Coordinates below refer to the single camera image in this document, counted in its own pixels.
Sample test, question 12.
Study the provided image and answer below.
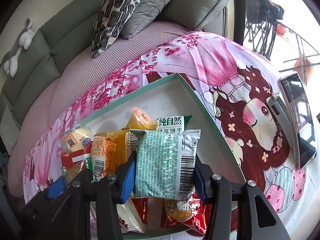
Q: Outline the grey phone stand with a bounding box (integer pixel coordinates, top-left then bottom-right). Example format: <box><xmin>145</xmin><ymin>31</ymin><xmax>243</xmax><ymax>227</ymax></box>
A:
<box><xmin>266</xmin><ymin>92</ymin><xmax>300</xmax><ymax>160</ymax></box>

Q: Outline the round pastry green-edged packet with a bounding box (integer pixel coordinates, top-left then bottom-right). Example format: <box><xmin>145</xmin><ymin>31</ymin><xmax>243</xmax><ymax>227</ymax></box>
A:
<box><xmin>62</xmin><ymin>156</ymin><xmax>98</xmax><ymax>183</ymax></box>

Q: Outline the dark green snack packet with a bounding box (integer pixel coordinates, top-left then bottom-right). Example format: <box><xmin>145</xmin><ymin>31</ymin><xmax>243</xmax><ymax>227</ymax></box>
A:
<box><xmin>130</xmin><ymin>129</ymin><xmax>202</xmax><ymax>200</ymax></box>

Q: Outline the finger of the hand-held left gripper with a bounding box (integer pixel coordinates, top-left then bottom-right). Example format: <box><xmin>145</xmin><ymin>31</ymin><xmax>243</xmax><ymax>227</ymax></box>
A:
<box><xmin>19</xmin><ymin>184</ymin><xmax>72</xmax><ymax>233</ymax></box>
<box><xmin>46</xmin><ymin>177</ymin><xmax>67</xmax><ymax>198</ymax></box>

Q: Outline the green and white biscuit packet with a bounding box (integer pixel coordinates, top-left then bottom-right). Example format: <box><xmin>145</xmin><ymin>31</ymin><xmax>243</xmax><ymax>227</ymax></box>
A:
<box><xmin>156</xmin><ymin>115</ymin><xmax>192</xmax><ymax>135</ymax></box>

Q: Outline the small yellow cake packet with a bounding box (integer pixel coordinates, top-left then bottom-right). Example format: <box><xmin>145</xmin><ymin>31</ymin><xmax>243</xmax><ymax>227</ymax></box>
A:
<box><xmin>126</xmin><ymin>107</ymin><xmax>158</xmax><ymax>132</ymax></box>

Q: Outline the black metal rack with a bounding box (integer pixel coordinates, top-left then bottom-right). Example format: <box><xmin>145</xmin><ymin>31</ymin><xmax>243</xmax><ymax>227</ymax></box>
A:
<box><xmin>244</xmin><ymin>0</ymin><xmax>285</xmax><ymax>58</ymax></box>

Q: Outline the grey sofa pink cover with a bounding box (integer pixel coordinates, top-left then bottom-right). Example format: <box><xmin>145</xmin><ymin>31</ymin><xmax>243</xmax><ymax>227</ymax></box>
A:
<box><xmin>7</xmin><ymin>21</ymin><xmax>203</xmax><ymax>198</ymax></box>

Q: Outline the red packet with silver stripe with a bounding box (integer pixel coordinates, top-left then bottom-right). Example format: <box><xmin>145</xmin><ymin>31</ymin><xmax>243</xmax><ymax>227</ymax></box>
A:
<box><xmin>61</xmin><ymin>150</ymin><xmax>92</xmax><ymax>170</ymax></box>

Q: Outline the red pouch snack packet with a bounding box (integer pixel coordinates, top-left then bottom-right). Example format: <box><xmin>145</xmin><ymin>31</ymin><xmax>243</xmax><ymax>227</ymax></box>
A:
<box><xmin>131</xmin><ymin>197</ymin><xmax>152</xmax><ymax>227</ymax></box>

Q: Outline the white box with teal rim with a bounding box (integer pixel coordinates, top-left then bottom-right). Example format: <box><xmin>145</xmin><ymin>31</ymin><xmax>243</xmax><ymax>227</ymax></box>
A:
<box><xmin>75</xmin><ymin>72</ymin><xmax>247</xmax><ymax>239</ymax></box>

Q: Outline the printed blanket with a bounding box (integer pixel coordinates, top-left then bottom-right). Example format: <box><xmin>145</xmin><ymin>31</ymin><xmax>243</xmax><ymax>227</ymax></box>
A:
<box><xmin>22</xmin><ymin>31</ymin><xmax>320</xmax><ymax>240</ymax></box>

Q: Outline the brown planter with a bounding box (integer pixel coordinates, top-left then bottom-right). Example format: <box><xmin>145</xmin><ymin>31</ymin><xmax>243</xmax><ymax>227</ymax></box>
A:
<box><xmin>294</xmin><ymin>57</ymin><xmax>313</xmax><ymax>80</ymax></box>

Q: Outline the black door frame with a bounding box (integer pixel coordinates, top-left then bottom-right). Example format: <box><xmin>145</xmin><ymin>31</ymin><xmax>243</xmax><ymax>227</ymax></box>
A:
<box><xmin>231</xmin><ymin>0</ymin><xmax>247</xmax><ymax>47</ymax></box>

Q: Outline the round cake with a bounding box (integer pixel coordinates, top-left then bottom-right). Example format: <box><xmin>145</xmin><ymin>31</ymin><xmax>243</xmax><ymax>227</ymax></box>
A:
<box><xmin>59</xmin><ymin>126</ymin><xmax>94</xmax><ymax>154</ymax></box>

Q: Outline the black and white patterned pillow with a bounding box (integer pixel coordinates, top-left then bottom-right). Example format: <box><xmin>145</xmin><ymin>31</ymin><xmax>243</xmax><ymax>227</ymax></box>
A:
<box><xmin>91</xmin><ymin>0</ymin><xmax>145</xmax><ymax>59</ymax></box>

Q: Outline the grey and white plush toy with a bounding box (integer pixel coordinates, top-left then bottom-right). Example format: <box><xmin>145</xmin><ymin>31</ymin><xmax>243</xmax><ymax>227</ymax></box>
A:
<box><xmin>0</xmin><ymin>18</ymin><xmax>34</xmax><ymax>77</ymax></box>

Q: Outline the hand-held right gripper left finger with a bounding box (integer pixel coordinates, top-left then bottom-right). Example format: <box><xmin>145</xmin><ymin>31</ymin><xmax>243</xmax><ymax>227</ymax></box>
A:
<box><xmin>37</xmin><ymin>156</ymin><xmax>137</xmax><ymax>240</ymax></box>

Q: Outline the orange snack packet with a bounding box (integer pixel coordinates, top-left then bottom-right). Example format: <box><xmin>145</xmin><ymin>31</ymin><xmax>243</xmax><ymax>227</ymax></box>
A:
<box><xmin>110</xmin><ymin>130</ymin><xmax>139</xmax><ymax>170</ymax></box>

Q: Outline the dark grey pillow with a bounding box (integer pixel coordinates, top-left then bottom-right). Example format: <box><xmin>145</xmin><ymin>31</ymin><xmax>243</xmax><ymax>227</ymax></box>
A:
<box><xmin>120</xmin><ymin>0</ymin><xmax>188</xmax><ymax>40</ymax></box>

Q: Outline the balcony railing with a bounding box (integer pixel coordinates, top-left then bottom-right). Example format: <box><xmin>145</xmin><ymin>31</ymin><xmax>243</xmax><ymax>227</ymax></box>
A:
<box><xmin>275</xmin><ymin>22</ymin><xmax>320</xmax><ymax>85</ymax></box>

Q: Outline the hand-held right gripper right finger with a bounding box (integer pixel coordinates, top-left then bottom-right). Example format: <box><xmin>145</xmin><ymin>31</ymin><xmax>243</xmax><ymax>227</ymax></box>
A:
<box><xmin>194</xmin><ymin>155</ymin><xmax>292</xmax><ymax>240</ymax></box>

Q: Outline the beige pastry packet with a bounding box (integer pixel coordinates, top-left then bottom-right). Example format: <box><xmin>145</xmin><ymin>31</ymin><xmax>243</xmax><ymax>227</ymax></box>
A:
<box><xmin>90</xmin><ymin>135</ymin><xmax>118</xmax><ymax>180</ymax></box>

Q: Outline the smartphone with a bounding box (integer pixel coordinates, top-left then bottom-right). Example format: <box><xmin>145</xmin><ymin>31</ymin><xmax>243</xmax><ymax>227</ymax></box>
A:
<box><xmin>278</xmin><ymin>71</ymin><xmax>317</xmax><ymax>169</ymax></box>

